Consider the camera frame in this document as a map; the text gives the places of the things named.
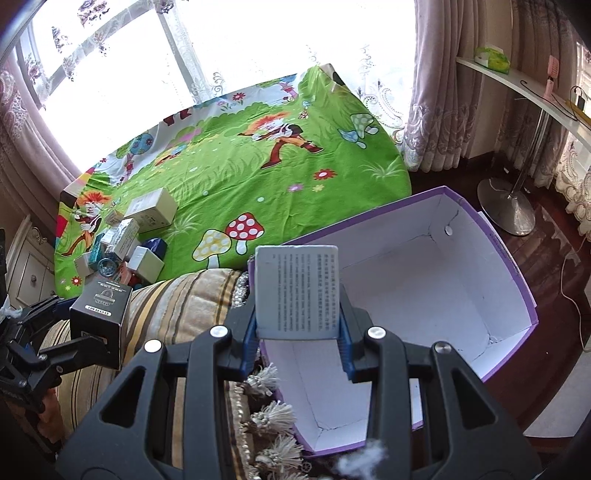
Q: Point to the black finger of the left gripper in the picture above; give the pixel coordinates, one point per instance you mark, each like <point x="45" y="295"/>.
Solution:
<point x="64" y="352"/>

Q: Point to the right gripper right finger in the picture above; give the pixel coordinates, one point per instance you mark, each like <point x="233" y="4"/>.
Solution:
<point x="430" y="413"/>

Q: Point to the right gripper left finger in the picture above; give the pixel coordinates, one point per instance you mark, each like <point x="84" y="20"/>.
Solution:
<point x="164" y="415"/>

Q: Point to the black product box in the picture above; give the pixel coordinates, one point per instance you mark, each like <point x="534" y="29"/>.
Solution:
<point x="100" y="312"/>

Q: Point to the dark blue box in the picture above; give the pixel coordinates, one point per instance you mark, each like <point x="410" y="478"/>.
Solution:
<point x="157" y="246"/>

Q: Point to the grey printed box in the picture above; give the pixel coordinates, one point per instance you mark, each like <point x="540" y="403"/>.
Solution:
<point x="297" y="292"/>

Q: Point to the white bedside cabinet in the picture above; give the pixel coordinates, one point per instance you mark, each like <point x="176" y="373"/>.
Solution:
<point x="30" y="267"/>

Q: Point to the round glass jar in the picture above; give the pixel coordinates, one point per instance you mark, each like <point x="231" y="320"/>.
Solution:
<point x="107" y="267"/>

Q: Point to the small white cube box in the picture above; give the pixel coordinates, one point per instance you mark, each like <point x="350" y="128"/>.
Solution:
<point x="145" y="264"/>

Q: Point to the striped beige cushion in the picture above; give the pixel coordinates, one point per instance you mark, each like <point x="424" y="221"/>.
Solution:
<point x="176" y="311"/>

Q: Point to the white medicine box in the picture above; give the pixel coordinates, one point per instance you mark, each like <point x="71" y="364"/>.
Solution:
<point x="120" y="239"/>

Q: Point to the purple cardboard storage box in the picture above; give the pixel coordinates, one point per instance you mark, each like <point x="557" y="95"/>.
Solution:
<point x="428" y="268"/>

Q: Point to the white box with logo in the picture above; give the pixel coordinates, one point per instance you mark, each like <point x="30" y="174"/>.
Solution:
<point x="153" y="210"/>

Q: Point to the green cartoon bed sheet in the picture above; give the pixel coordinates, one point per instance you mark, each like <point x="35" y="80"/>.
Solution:
<point x="261" y="165"/>

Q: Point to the pink curtain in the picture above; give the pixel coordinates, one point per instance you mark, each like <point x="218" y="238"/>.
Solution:
<point x="446" y="95"/>

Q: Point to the green tissue pack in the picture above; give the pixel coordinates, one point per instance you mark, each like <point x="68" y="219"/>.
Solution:
<point x="492" y="58"/>

